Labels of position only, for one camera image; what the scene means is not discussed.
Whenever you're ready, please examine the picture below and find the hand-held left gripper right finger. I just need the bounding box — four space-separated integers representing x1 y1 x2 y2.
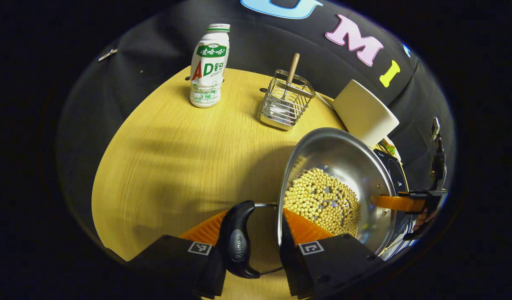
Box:
278 208 384 300

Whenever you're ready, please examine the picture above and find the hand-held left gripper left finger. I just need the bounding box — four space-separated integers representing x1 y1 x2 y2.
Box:
125 208 229 300

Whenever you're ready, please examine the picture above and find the black induction cooktop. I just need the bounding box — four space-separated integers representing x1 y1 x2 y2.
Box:
373 148 414 250

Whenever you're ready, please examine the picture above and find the steel pot with black handles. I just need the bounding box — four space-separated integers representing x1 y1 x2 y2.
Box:
216 127 398 280

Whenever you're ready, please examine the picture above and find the striped garment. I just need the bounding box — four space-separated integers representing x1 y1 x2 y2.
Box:
381 233 417 261

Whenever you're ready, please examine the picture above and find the sandwich with lettuce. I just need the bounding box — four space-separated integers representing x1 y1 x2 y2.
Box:
379 137 402 161

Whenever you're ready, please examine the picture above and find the pile of soybeans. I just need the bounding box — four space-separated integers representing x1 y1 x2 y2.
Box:
283 168 361 238

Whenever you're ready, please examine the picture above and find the white toaster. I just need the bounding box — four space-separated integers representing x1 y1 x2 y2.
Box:
332 79 400 148

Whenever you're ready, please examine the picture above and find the white drink bottle green label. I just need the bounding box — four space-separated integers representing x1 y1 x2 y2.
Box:
190 23 231 108

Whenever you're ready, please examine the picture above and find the black backdrop cloth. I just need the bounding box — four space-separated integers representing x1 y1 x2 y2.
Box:
56 0 457 259

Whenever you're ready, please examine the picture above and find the white power cable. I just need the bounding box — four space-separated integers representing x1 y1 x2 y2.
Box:
314 92 335 110

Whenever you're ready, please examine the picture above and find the wire utensil holder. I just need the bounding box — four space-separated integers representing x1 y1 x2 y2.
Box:
258 69 316 131

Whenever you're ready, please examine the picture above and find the wooden handled spoon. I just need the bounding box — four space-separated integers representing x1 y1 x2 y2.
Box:
271 53 301 117

